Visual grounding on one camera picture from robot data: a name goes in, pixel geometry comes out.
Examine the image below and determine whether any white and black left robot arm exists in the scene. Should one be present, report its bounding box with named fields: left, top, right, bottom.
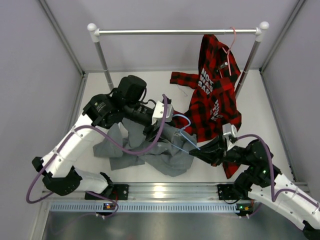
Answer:
left=32, top=75, right=174, bottom=200

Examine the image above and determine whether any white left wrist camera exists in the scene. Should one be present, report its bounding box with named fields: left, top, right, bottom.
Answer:
left=151, top=101, right=174, bottom=125

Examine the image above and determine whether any light blue wire hanger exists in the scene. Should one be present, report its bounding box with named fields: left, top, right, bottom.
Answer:
left=169, top=113, right=201, bottom=154

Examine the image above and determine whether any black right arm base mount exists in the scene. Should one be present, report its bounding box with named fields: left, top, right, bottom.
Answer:
left=217, top=184, right=240, bottom=201

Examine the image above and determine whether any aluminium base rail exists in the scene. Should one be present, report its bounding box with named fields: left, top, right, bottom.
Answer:
left=42, top=181, right=308, bottom=201

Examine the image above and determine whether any red black plaid shirt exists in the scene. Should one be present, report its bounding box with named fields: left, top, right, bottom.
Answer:
left=169, top=33, right=243, bottom=179

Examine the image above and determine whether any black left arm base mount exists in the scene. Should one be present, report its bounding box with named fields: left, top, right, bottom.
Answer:
left=109, top=184, right=129, bottom=201

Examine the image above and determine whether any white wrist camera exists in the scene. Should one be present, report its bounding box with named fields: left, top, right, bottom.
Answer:
left=151, top=101, right=174, bottom=125
left=222, top=123, right=238, bottom=144

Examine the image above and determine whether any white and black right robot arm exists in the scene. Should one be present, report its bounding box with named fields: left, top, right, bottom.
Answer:
left=189, top=135, right=320, bottom=240

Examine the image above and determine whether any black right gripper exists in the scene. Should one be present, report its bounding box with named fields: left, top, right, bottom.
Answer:
left=189, top=133, right=253, bottom=167

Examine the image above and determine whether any pink wire hanger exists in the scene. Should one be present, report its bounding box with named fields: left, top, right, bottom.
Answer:
left=223, top=26, right=237, bottom=76

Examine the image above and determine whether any grey button shirt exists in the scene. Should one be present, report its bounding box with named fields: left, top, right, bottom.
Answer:
left=92, top=118, right=197, bottom=177

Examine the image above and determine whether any silver white clothes rack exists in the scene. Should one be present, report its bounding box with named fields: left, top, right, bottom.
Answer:
left=87, top=21, right=270, bottom=96

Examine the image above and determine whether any slotted grey cable duct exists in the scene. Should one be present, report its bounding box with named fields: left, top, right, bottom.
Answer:
left=50, top=202, right=240, bottom=214

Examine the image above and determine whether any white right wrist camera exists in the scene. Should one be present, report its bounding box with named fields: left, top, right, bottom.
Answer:
left=222, top=123, right=238, bottom=144

